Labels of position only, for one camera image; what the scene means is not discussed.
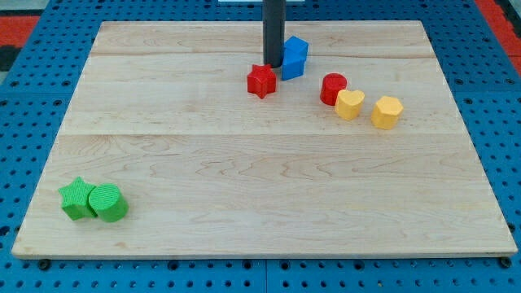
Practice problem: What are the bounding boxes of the blue cube block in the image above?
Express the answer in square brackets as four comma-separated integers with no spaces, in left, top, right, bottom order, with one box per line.
[283,36,309,60]

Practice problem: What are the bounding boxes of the red star block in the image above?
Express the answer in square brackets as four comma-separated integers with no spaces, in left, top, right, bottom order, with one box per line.
[247,64,277,98]

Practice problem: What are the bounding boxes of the red cylinder block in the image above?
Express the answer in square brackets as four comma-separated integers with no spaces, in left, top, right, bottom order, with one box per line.
[320,72,348,106]

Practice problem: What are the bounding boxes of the blue pentagon block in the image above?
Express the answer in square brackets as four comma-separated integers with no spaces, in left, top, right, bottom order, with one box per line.
[281,55,306,81]

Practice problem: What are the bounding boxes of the light wooden board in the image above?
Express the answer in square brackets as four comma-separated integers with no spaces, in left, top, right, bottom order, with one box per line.
[12,20,518,260]

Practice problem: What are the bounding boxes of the yellow heart block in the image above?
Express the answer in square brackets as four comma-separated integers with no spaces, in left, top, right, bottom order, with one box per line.
[335,90,365,120]

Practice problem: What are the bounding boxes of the yellow hexagon block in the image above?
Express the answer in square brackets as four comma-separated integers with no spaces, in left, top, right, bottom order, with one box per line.
[370,96,404,130]

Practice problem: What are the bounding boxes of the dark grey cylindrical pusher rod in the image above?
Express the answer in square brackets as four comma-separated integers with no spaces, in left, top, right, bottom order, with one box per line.
[262,0,287,68]

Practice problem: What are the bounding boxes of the green cylinder block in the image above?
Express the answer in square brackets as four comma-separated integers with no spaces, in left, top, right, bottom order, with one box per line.
[89,183,129,223]

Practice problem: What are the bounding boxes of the green star block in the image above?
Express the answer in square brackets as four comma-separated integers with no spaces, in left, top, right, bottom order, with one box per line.
[58,177,97,221]

